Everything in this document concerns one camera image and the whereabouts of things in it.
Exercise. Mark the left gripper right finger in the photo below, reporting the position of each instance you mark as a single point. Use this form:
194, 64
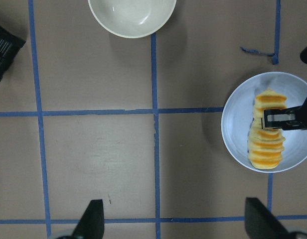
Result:
260, 223

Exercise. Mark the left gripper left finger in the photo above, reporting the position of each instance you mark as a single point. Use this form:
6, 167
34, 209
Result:
91, 224

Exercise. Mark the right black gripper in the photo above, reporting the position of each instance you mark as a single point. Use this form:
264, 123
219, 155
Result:
299, 112

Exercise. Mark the blue plate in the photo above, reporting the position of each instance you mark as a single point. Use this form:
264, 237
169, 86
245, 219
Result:
238, 114

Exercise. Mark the cream bowl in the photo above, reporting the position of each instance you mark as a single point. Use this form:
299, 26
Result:
132, 18

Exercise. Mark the black dish rack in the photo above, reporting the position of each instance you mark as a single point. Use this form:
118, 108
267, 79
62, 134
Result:
9, 47

